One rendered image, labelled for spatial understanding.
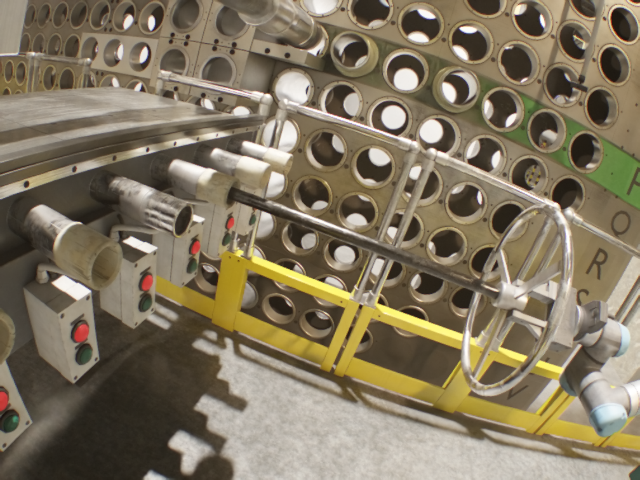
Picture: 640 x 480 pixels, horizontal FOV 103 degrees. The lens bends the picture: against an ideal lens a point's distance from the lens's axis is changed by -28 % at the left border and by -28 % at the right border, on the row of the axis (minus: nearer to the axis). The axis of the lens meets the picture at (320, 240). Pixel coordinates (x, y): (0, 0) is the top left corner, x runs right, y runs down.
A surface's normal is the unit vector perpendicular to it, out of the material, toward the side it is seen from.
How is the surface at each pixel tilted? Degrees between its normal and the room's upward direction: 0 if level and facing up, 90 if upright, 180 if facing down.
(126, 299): 90
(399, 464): 0
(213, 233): 90
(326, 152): 90
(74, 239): 34
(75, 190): 90
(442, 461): 0
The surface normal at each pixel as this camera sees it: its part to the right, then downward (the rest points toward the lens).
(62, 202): 0.93, 0.35
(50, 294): 0.28, -0.87
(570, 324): 0.06, -0.43
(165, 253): -0.24, 0.35
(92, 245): 0.15, -0.63
